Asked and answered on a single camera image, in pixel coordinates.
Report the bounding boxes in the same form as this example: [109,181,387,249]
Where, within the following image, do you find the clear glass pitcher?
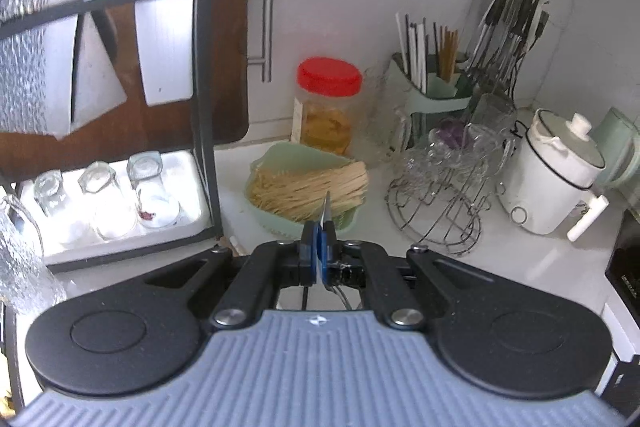
[361,63,407,164]

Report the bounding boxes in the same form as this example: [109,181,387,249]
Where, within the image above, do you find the upturned drinking glass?
[76,159,138,240]
[126,151,182,229]
[32,169,71,228]

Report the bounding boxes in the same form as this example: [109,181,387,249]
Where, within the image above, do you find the textured glass tumbler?
[0,194,68,315]

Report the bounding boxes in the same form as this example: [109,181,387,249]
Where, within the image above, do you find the white plastic rack caddy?
[122,0,197,108]

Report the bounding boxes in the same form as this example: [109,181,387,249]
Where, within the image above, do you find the green utensil holder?
[390,51,476,148]

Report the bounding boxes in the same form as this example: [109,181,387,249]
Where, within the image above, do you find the silver metal spoon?
[320,190,335,228]

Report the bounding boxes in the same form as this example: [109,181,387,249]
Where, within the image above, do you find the black dish rack with tray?
[0,0,226,268]

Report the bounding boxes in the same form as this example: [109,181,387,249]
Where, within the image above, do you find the green plastic basket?
[245,142,369,236]

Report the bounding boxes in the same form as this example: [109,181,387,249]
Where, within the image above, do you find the bunch of mixed chopsticks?
[395,11,461,92]

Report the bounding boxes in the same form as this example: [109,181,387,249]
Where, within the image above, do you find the black cooktop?
[604,207,640,333]

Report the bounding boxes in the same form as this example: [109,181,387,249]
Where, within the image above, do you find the clear stemmed glass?
[397,134,461,188]
[460,122,518,178]

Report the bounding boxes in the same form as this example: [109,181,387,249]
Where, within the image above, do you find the dried noodle bundle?
[248,160,371,224]

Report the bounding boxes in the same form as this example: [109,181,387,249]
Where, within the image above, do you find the white electric cooker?
[495,108,611,243]

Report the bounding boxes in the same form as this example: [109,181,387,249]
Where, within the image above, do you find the plain steel cleaver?
[70,9,130,130]

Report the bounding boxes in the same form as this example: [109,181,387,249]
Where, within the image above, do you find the white drain tray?
[15,149,213,265]

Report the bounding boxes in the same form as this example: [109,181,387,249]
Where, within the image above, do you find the red lidded plastic jar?
[292,57,363,158]

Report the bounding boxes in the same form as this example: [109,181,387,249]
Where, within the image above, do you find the green electric kettle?
[592,107,640,190]

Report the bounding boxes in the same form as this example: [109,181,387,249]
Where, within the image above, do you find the purple glass cup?
[434,118,471,152]

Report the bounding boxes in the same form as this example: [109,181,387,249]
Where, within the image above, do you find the metal bar handle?
[246,0,276,82]

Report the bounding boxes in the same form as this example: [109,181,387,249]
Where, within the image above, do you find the dark wooden cutting board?
[0,0,252,152]

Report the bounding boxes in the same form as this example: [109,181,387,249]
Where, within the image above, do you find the tall clear glass jar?
[470,93,519,138]

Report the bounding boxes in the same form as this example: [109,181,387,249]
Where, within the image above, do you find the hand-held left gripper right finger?
[323,223,495,332]

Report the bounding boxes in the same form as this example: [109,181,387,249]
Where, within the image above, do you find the textured steel cleaver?
[0,0,98,140]

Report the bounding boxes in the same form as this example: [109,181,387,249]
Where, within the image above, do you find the row of hanging kitchen tools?
[465,0,551,98]

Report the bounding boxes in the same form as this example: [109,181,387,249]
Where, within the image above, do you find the wire glass rack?
[385,147,516,258]

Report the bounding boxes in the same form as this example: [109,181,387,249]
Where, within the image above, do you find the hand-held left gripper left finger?
[143,223,321,332]

